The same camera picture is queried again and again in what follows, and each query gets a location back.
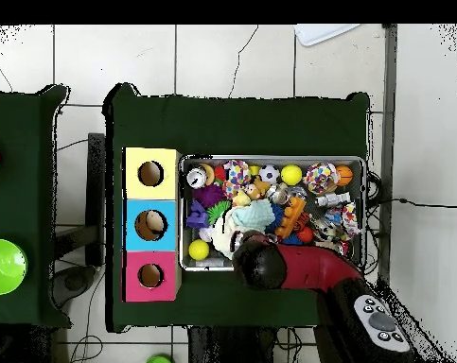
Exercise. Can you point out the smooth yellow ball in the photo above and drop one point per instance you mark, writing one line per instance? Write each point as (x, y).
(199, 250)

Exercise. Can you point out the lime green bowl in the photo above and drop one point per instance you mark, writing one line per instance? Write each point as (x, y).
(159, 361)
(4, 266)

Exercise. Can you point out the dark green side table cloth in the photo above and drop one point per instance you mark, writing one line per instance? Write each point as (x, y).
(20, 113)

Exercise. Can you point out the white tray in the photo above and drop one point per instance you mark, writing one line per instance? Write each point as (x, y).
(319, 34)

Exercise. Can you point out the black and white can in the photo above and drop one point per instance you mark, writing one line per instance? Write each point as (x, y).
(196, 177)

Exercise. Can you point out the small soccer ball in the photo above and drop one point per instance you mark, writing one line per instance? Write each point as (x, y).
(269, 174)

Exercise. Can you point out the purple spiky ball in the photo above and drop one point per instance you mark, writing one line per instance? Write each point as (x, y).
(209, 196)

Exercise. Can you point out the small orange basketball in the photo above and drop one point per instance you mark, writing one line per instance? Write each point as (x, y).
(344, 174)

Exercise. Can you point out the green spiky toy with eyes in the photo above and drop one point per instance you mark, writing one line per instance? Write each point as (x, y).
(217, 211)

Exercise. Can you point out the mint waffle cloth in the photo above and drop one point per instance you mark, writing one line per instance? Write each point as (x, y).
(252, 215)

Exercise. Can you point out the yellow tennis-style ball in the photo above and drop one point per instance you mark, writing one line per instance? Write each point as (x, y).
(291, 174)

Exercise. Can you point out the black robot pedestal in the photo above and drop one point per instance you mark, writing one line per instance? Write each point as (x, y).
(232, 348)

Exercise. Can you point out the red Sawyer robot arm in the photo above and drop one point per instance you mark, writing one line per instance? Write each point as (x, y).
(315, 264)

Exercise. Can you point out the polka dot cloth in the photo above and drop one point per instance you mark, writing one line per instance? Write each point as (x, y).
(235, 176)

